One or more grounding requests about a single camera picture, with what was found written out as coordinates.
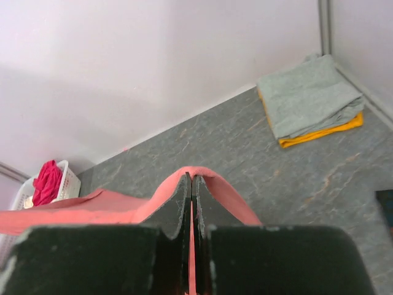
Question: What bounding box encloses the white plastic laundry basket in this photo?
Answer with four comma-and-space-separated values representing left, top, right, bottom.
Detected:
1, 160, 81, 266

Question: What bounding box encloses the magenta t shirt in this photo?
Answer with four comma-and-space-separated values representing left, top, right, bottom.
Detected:
32, 160, 63, 207

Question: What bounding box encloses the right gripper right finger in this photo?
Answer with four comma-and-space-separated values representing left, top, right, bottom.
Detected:
192, 176, 375, 294

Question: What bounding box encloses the salmon pink t shirt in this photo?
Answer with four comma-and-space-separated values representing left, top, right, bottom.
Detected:
1, 167, 260, 294

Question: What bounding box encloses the right aluminium frame post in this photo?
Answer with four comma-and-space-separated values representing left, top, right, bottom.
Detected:
317, 0, 332, 55

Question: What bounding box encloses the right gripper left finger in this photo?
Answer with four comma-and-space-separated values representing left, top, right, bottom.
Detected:
1, 174, 191, 294

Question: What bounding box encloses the floral dark bag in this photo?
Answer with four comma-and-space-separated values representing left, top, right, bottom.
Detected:
375, 189, 393, 237

